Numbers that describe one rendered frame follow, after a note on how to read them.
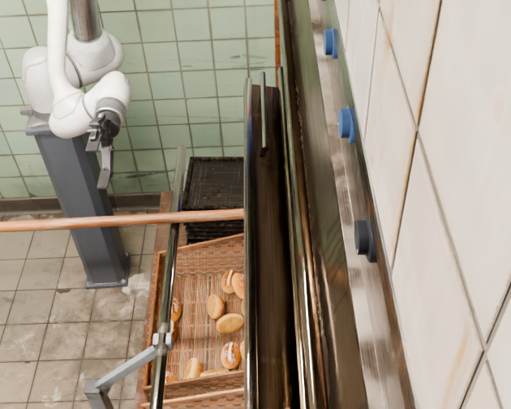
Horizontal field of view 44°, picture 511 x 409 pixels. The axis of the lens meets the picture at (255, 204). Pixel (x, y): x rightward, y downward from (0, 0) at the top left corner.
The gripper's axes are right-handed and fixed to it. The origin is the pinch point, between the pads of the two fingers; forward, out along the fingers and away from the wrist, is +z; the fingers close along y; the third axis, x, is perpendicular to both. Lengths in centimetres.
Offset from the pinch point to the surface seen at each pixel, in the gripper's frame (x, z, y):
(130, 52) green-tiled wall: 11, -116, 37
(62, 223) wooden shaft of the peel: 12.0, 7.3, 13.9
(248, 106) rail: -41.9, -11.4, -9.7
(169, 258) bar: -18.9, 19.4, 16.6
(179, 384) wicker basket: -17, 34, 59
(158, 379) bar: -19, 55, 17
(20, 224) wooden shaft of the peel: 23.8, 7.1, 13.8
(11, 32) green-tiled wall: 61, -116, 25
